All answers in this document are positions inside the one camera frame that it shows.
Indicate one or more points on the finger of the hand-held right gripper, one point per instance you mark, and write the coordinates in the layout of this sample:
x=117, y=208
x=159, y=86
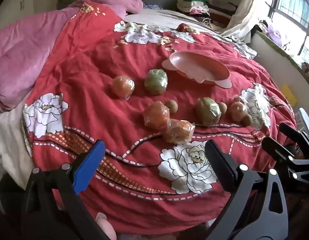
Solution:
x=293, y=135
x=277, y=150

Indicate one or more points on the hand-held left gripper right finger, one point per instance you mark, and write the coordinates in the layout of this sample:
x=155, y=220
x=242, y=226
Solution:
x=219, y=166

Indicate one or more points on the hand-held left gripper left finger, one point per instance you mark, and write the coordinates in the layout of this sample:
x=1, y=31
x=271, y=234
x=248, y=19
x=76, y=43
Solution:
x=89, y=166

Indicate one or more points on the brown longan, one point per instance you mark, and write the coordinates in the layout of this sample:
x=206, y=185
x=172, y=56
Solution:
x=222, y=108
x=247, y=120
x=171, y=106

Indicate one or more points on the plastic-wrapped orange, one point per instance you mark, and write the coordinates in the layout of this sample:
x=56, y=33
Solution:
x=237, y=110
x=156, y=116
x=178, y=131
x=123, y=87

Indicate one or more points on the plastic-wrapped green citrus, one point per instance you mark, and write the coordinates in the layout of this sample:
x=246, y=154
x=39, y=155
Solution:
x=156, y=82
x=208, y=111

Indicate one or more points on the pink plastic plate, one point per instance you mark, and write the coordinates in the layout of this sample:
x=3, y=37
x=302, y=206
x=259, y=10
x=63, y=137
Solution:
x=194, y=67

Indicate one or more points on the person's left hand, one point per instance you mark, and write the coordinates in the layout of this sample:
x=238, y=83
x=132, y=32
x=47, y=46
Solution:
x=105, y=226

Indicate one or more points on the white plastic object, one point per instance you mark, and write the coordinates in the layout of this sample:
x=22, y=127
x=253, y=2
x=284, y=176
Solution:
x=304, y=117

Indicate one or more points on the yellow paper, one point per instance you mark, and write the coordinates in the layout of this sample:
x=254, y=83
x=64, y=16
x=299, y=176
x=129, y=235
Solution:
x=289, y=93

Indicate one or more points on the white sheet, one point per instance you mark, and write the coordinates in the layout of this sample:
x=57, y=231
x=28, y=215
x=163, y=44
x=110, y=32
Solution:
x=7, y=140

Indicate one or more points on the white board with green trim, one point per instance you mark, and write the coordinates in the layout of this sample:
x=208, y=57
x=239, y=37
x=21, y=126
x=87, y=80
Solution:
x=267, y=52

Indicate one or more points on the red floral blanket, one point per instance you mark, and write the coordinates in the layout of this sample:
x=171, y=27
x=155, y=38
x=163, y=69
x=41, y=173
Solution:
x=99, y=80

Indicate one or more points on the grey floral cloth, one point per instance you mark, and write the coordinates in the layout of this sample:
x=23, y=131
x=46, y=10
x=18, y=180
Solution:
x=244, y=47

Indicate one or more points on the purple clothes pile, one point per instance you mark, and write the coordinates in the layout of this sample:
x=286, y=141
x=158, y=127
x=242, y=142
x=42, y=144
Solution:
x=274, y=32

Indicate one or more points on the pink quilt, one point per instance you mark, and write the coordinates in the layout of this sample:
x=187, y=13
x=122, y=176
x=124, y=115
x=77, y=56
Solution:
x=24, y=55

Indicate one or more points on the barred window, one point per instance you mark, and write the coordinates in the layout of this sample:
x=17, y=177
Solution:
x=294, y=5

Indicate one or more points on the white curtain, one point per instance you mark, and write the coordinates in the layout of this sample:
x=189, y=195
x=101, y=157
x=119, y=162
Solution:
x=252, y=10

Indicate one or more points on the dark patterned cloth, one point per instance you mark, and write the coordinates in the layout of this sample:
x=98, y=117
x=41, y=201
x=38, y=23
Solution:
x=212, y=21

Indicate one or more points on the beige bed sheet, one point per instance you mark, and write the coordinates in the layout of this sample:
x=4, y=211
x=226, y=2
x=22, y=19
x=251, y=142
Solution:
x=157, y=17

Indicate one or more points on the pink pillow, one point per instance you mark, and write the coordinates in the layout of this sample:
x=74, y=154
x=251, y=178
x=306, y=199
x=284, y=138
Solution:
x=119, y=1

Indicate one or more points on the blue patterned cloth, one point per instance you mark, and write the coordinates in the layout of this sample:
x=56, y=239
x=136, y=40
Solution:
x=152, y=5

